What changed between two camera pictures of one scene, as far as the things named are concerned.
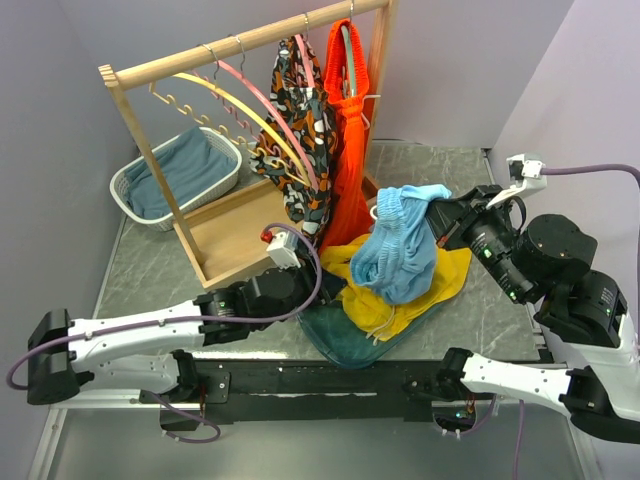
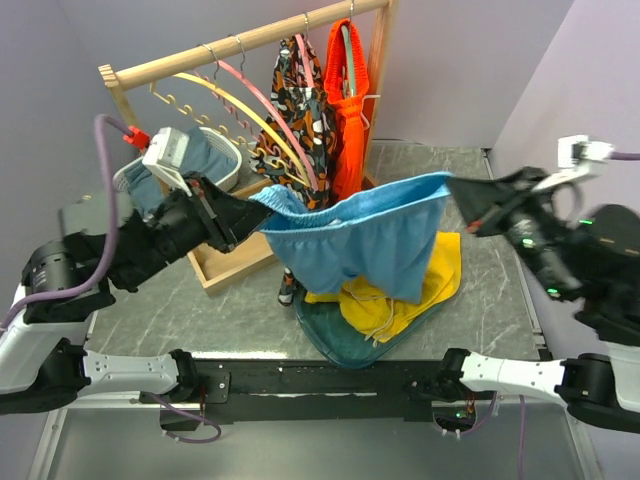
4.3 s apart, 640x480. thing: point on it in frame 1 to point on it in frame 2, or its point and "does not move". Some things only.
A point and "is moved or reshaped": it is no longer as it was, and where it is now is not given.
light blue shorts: x=397 y=258 is moved or reshaped
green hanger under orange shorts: x=349 y=38 does not move
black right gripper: x=452 y=214 to x=485 y=202
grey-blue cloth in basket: x=185 y=165 does not move
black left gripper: x=330 y=288 to x=242 y=217
